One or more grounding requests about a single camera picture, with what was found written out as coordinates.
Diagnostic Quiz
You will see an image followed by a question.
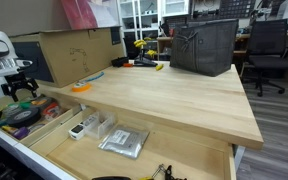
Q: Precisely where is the black office chair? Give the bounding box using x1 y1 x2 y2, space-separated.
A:
246 19 288 97

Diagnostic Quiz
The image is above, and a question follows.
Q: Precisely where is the silver foil bag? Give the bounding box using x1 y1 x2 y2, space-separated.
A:
98 125 149 159

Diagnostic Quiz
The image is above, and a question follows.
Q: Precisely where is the yellow black spring clamp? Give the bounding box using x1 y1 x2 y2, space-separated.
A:
139 164 187 180

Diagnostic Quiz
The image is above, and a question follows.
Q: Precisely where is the white right drawer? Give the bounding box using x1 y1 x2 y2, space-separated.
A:
16 108 236 180

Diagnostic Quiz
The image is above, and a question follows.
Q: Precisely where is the orange tape dispenser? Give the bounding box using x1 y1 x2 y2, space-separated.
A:
43 102 62 121

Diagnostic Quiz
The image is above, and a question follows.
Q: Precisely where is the clear plastic tray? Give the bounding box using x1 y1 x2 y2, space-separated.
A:
83 111 115 139

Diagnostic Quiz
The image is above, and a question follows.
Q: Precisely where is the orange tape roll on table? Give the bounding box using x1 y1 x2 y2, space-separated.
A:
72 82 91 92

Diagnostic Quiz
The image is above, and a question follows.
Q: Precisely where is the large black tape roll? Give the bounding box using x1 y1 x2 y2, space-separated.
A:
7 108 41 128

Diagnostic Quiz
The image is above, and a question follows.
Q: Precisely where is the large cardboard box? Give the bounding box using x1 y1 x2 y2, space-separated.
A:
11 27 124 87

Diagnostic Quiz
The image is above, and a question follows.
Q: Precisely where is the white drawer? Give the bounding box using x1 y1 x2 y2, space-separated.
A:
0 90 81 147
16 108 236 180

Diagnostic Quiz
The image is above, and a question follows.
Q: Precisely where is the solid purple tape roll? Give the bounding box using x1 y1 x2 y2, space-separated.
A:
13 127 30 140

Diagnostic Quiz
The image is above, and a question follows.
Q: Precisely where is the white handheld meter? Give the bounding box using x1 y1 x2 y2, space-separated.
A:
69 124 85 140

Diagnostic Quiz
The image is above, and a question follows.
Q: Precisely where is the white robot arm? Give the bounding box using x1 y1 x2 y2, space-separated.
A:
0 31 39 102

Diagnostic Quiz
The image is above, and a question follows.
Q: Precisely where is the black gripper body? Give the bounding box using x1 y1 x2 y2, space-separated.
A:
1 72 39 102

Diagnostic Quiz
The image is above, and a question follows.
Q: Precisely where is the yellow black clamps pile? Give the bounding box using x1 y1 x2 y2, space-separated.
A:
132 39 164 71

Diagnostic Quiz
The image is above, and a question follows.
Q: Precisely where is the blue strap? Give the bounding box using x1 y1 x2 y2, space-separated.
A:
83 71 106 84

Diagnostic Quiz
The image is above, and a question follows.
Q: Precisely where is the white left drawer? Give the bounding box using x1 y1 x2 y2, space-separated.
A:
0 90 81 147

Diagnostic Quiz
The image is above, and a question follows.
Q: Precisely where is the grey fabric tote bag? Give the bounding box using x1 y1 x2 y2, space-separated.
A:
170 19 239 77

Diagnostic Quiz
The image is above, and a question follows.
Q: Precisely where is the grey duct tape roll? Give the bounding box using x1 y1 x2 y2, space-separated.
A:
31 97 52 108

